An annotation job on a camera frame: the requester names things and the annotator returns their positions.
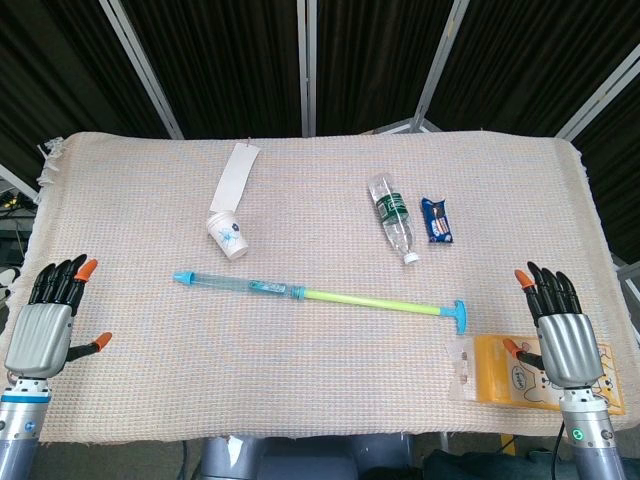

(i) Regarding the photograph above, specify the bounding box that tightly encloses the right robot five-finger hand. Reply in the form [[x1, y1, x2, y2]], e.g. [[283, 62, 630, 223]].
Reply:
[[502, 259, 605, 390]]

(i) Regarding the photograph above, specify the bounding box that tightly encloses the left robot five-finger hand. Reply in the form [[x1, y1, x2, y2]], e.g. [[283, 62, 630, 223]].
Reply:
[[3, 253, 113, 380]]

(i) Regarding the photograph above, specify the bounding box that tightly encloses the blue green water squirter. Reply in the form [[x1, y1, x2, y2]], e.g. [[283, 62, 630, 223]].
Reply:
[[173, 270, 470, 335]]

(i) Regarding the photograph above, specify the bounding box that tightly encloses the yellow packaged item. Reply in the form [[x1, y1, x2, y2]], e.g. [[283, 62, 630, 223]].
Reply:
[[449, 333, 627, 416]]

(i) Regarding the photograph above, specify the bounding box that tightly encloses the blue cookie packet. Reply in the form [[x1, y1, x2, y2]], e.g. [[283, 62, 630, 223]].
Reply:
[[420, 196, 456, 245]]

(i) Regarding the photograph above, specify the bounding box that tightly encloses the white paper cup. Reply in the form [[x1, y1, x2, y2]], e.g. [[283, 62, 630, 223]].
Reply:
[[206, 210, 250, 261]]

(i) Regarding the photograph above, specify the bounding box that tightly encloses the clear plastic water bottle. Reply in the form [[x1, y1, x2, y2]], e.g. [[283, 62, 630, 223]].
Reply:
[[368, 172, 421, 266]]

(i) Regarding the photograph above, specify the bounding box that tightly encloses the beige woven tablecloth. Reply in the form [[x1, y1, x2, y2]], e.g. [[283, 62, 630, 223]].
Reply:
[[0, 130, 640, 446]]

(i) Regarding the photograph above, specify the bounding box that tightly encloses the white paper strip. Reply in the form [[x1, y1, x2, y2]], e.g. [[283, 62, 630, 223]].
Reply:
[[209, 141, 260, 215]]

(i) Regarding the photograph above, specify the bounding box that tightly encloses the grey robot torso base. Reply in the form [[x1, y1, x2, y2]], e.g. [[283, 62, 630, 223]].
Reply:
[[199, 433, 416, 480]]

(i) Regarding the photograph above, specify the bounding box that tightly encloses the black folding partition screen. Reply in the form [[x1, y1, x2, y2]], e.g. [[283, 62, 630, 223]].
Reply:
[[0, 0, 640, 211]]

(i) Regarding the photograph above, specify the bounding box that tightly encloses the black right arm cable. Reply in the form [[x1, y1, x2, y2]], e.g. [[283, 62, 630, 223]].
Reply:
[[550, 422, 566, 480]]

